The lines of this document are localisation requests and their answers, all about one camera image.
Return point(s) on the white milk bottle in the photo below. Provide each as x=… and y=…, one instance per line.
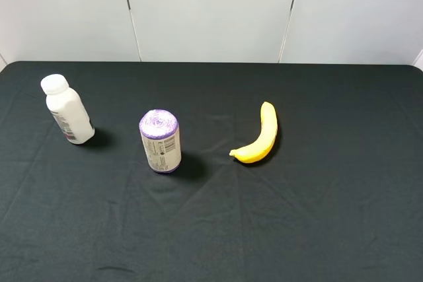
x=67, y=108

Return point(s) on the yellow banana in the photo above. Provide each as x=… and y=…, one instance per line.
x=262, y=146

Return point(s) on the dark green tablecloth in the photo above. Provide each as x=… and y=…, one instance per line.
x=338, y=198

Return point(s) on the purple capped paper-label can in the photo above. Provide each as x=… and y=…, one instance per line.
x=160, y=135

